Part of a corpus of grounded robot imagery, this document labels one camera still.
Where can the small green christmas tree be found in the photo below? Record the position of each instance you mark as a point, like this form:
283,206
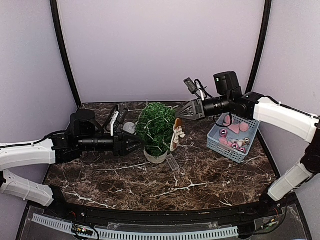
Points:
155,127

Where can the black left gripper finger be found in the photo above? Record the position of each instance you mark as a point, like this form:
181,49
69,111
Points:
129,149
133,140

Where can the white tree pot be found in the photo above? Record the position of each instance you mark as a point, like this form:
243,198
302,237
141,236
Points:
155,159

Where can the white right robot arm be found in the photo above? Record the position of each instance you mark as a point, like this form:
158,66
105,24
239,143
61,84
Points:
264,109

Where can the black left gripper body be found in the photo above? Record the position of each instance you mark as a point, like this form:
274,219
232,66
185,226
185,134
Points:
89,143

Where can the pink bow ornament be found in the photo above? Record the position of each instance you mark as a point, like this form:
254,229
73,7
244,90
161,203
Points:
237,128

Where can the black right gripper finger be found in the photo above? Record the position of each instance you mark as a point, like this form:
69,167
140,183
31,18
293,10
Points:
195,106
190,116

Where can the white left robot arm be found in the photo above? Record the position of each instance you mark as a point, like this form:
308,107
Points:
27,154

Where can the white cable duct strip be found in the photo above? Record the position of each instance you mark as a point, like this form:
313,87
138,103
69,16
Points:
97,233

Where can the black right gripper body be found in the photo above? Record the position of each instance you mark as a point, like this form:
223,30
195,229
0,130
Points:
224,106

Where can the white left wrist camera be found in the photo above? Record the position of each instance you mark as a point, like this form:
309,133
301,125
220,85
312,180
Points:
116,118

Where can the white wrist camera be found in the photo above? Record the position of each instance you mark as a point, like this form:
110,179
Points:
116,118
196,88

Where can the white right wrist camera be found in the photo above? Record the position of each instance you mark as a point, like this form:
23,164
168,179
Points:
196,88

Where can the clear string light garland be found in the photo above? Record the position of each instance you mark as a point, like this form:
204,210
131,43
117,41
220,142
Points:
130,127

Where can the blue plastic basket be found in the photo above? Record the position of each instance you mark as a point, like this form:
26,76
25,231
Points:
235,146

